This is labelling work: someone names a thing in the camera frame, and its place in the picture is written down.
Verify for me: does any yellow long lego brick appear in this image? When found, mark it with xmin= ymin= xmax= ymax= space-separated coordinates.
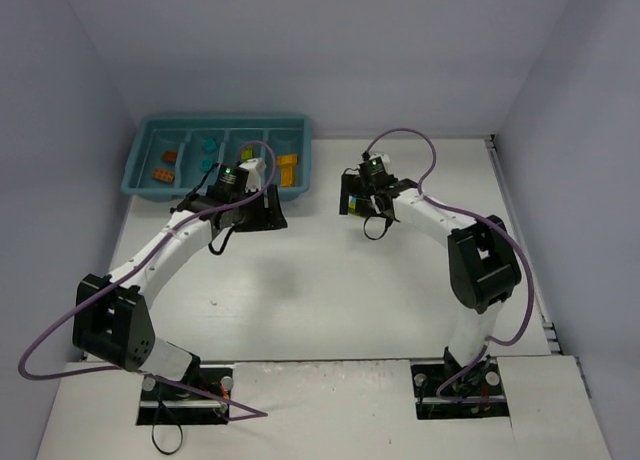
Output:
xmin=280 ymin=165 xmax=295 ymax=188

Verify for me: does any brown long lego brick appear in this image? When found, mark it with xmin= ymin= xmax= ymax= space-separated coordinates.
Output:
xmin=151 ymin=168 xmax=175 ymax=184

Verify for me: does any orange lego brick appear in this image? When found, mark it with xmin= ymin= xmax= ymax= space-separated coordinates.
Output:
xmin=276 ymin=154 xmax=298 ymax=167

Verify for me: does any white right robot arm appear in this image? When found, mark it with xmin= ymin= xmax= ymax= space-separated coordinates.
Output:
xmin=339 ymin=162 xmax=522 ymax=376

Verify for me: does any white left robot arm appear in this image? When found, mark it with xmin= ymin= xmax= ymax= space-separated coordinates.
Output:
xmin=72 ymin=158 xmax=287 ymax=384

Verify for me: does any teal compartment tray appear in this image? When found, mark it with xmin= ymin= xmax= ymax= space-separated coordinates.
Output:
xmin=121 ymin=114 xmax=312 ymax=202

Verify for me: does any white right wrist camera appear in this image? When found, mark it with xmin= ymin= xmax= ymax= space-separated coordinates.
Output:
xmin=360 ymin=152 xmax=389 ymax=177

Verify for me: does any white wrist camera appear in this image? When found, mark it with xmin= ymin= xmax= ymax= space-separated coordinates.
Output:
xmin=360 ymin=152 xmax=389 ymax=177
xmin=239 ymin=158 xmax=266 ymax=192

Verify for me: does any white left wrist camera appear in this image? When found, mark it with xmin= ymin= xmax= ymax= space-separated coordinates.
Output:
xmin=239 ymin=158 xmax=266 ymax=192

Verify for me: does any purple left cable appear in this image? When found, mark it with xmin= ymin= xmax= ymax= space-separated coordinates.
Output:
xmin=18 ymin=140 xmax=277 ymax=423

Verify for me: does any black left cable loop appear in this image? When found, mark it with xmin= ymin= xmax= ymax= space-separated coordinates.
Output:
xmin=151 ymin=399 xmax=183 ymax=456

